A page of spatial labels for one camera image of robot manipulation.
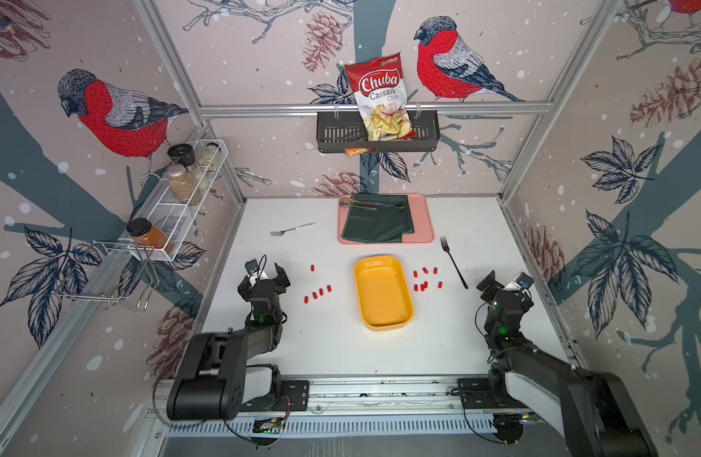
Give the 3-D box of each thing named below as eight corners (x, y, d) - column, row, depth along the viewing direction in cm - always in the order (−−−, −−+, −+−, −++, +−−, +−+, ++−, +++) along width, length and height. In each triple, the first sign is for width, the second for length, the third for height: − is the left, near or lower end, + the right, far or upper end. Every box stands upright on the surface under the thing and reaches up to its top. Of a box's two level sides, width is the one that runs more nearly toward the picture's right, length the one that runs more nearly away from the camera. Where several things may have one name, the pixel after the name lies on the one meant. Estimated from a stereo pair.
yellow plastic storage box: (364, 335, 86) (364, 327, 81) (353, 261, 103) (352, 251, 98) (414, 327, 87) (417, 320, 82) (395, 256, 104) (397, 246, 99)
